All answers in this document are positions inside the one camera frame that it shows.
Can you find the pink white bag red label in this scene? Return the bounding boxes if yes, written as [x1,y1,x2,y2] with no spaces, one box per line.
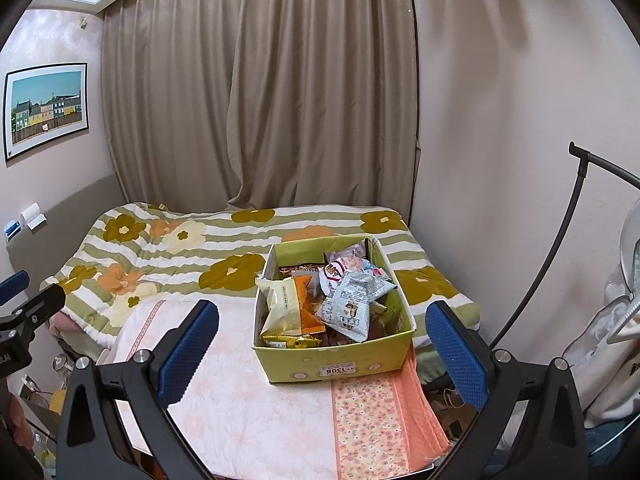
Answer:
[320,255,371,296]

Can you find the black curved stand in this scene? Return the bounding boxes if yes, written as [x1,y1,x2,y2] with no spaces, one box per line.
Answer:
[487,142,640,351]

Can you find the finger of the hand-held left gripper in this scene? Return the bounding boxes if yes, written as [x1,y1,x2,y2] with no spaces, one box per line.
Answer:
[0,271,31,306]
[0,284,67,346]

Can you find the framed picture of houses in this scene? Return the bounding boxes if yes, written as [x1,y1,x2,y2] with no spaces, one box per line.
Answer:
[2,62,90,165]

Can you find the purple translucent packet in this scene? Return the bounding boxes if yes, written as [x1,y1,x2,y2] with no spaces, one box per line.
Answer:
[325,242,368,263]

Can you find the white hanging clothes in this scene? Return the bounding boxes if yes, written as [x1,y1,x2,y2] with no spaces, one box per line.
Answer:
[562,260,640,431]

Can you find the beige curtain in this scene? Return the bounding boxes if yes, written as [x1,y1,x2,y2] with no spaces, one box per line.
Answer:
[100,0,421,211]

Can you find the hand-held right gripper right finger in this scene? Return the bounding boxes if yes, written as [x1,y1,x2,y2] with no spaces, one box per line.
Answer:
[425,301,586,480]

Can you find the orange floral cloth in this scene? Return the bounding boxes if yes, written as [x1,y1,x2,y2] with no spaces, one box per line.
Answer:
[330,347,451,480]

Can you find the pink pillow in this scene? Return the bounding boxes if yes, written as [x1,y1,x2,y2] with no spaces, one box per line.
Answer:
[48,310,81,336]

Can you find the floral striped blanket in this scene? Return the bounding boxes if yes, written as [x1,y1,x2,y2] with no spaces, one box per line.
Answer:
[47,203,481,356]

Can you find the green cardboard box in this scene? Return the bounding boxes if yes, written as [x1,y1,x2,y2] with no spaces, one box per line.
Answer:
[251,235,417,385]

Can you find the yellow gold packet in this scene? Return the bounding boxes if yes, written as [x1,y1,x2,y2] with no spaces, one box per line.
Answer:
[260,332,323,351]

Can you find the white paper roll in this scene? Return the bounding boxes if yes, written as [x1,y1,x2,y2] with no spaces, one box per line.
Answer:
[20,202,48,231]

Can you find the grey white snack bag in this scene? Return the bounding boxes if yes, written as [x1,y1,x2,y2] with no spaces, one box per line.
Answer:
[316,274,398,343]

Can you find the cream orange snack packet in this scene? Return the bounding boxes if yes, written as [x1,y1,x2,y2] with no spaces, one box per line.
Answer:
[256,275,327,337]

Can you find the blue denim cloth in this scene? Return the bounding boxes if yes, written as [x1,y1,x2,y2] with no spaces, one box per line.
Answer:
[582,417,640,466]

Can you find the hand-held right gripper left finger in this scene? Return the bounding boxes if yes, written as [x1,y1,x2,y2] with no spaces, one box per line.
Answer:
[56,300,226,480]

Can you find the person's left hand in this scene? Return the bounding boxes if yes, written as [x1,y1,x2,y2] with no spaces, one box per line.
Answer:
[9,399,35,448]

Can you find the brown nut snack bag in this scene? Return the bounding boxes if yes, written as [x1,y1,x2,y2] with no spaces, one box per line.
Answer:
[277,262,326,281]

